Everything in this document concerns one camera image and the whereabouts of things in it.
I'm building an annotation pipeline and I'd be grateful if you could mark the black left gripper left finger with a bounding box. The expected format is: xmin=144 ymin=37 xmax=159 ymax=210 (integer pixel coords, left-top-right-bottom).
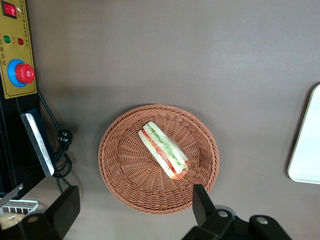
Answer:
xmin=14 ymin=185 xmax=81 ymax=240

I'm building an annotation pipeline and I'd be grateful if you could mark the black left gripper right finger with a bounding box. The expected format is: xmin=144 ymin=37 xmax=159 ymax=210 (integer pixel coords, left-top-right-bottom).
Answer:
xmin=184 ymin=183 xmax=236 ymax=240

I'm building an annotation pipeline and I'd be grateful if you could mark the sandwich with lettuce tomato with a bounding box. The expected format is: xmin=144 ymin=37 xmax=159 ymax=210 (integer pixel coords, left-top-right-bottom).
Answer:
xmin=137 ymin=121 xmax=192 ymax=180

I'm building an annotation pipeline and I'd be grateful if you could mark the brown round wicker basket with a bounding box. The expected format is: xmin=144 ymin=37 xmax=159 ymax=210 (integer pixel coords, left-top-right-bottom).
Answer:
xmin=97 ymin=104 xmax=220 ymax=215

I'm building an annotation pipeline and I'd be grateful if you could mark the beige plastic serving tray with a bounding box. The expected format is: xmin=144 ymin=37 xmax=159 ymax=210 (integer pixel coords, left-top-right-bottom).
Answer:
xmin=287 ymin=82 xmax=320 ymax=185

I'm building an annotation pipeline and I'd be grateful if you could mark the silver metal lever bar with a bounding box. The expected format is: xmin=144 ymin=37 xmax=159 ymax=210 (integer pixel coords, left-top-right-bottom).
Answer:
xmin=0 ymin=183 xmax=25 ymax=208

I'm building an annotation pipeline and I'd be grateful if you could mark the silver sealing bar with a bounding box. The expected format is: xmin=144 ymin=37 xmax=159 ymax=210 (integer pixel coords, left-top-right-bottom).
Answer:
xmin=19 ymin=107 xmax=57 ymax=177

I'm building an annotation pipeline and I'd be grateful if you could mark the black sealing machine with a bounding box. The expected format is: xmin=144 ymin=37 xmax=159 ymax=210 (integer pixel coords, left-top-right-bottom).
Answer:
xmin=0 ymin=0 xmax=57 ymax=201

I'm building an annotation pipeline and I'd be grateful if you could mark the red emergency stop button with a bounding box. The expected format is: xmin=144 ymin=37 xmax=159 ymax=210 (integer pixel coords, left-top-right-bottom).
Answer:
xmin=6 ymin=58 xmax=36 ymax=88

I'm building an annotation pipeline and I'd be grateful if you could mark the yellow machine control panel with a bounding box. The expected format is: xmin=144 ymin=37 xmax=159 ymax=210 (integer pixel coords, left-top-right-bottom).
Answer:
xmin=0 ymin=0 xmax=38 ymax=100

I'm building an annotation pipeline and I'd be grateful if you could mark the black machine power cable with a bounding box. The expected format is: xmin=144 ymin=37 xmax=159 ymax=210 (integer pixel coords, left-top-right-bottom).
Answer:
xmin=37 ymin=89 xmax=74 ymax=195

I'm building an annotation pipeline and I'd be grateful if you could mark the white wire rack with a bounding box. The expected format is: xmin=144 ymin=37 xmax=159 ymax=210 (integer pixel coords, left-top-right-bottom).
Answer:
xmin=0 ymin=199 xmax=40 ymax=216

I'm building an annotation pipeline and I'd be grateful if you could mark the red rocker power switch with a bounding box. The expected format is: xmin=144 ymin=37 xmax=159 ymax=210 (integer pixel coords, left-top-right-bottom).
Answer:
xmin=1 ymin=2 xmax=18 ymax=20

